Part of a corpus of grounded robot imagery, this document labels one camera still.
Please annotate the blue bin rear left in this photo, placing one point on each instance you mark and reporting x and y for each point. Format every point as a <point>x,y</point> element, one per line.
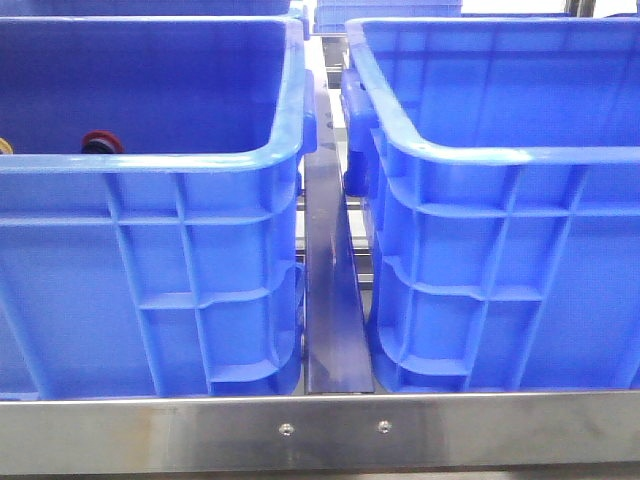
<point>81,8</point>

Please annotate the blue bin rear right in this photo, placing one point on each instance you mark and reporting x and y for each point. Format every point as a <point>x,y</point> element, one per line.
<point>331,16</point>

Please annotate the blue plastic bin left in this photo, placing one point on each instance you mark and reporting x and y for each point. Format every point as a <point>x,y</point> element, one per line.
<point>169,270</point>

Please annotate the yellow mushroom push button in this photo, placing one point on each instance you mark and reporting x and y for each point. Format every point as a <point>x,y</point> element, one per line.
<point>5,147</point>

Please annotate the stainless steel shelf rail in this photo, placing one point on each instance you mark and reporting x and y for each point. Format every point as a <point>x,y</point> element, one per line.
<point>325,432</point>

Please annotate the blue plastic bin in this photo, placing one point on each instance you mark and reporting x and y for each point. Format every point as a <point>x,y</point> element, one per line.
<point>169,270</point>
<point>498,164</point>

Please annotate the red mushroom push button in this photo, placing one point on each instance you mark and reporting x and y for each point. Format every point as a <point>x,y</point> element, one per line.
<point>101,142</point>

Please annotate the blue plastic bin right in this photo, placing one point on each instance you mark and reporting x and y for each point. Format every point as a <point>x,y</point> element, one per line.
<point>498,164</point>

